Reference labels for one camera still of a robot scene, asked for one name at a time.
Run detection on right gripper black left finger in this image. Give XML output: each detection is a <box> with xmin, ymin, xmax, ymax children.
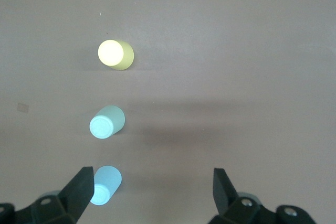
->
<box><xmin>0</xmin><ymin>166</ymin><xmax>95</xmax><ymax>224</ymax></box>

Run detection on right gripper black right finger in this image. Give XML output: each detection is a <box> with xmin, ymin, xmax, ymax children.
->
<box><xmin>209</xmin><ymin>167</ymin><xmax>316</xmax><ymax>224</ymax></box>

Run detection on sage green plastic cup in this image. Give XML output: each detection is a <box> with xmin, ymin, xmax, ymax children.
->
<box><xmin>89</xmin><ymin>105</ymin><xmax>126</xmax><ymax>140</ymax></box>

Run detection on yellow plastic cup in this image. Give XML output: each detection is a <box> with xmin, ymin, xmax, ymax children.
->
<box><xmin>98</xmin><ymin>39</ymin><xmax>135</xmax><ymax>71</ymax></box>

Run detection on light blue plastic cup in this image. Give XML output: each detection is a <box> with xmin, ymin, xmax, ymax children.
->
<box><xmin>90</xmin><ymin>165</ymin><xmax>123</xmax><ymax>206</ymax></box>

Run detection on brown table mat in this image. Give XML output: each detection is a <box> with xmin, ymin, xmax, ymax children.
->
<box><xmin>0</xmin><ymin>0</ymin><xmax>336</xmax><ymax>224</ymax></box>

